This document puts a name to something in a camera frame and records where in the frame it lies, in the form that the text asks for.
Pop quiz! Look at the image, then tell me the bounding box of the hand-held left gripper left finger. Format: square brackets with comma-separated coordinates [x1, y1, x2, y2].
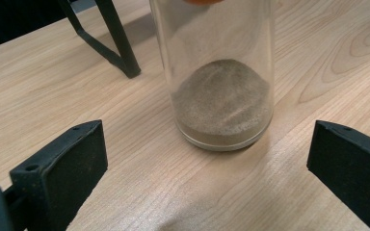
[9, 119, 109, 231]

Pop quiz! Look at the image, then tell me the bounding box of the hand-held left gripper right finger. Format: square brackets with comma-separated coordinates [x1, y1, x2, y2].
[306, 119, 370, 231]

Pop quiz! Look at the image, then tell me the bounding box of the glass jar of brown powder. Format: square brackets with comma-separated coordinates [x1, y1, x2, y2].
[148, 0, 276, 152]

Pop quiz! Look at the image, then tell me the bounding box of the black two-tier shelf rack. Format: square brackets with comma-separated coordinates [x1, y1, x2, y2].
[57, 0, 143, 80]

